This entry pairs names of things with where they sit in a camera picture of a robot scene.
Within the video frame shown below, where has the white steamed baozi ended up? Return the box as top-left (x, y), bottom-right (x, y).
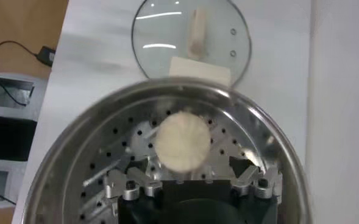
top-left (154, 111), bottom-right (212, 174)

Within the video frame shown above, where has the thin black brick cord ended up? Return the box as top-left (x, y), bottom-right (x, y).
top-left (0, 40), bottom-right (40, 75)

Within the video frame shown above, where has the stainless steel steamer basket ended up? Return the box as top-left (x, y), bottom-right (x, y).
top-left (20, 56), bottom-right (313, 224)

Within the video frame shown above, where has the glass lid with cream handle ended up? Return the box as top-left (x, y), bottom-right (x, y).
top-left (131, 0), bottom-right (252, 89)

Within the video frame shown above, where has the black power brick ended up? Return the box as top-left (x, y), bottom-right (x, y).
top-left (35, 45), bottom-right (57, 68)

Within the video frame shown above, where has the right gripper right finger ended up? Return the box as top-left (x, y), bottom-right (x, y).
top-left (229, 155), bottom-right (283, 203)

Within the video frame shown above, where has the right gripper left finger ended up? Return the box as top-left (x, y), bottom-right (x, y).
top-left (102, 158), bottom-right (165, 214)

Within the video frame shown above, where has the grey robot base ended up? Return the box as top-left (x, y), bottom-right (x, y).
top-left (0, 72), bottom-right (49, 209)

